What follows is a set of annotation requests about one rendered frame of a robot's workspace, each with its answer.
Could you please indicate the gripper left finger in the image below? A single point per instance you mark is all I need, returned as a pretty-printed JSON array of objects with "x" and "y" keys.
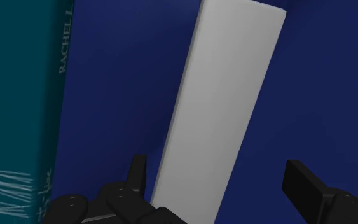
[{"x": 126, "y": 201}]

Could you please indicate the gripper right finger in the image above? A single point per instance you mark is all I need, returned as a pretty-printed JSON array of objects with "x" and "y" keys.
[{"x": 315, "y": 192}]

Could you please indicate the dark blue furniture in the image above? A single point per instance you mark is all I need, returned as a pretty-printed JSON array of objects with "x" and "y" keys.
[{"x": 119, "y": 93}]

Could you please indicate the white rectangular box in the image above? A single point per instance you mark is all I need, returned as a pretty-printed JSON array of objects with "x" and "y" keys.
[{"x": 216, "y": 111}]

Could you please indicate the teal book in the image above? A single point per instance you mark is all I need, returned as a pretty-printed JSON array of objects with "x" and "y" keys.
[{"x": 20, "y": 105}]

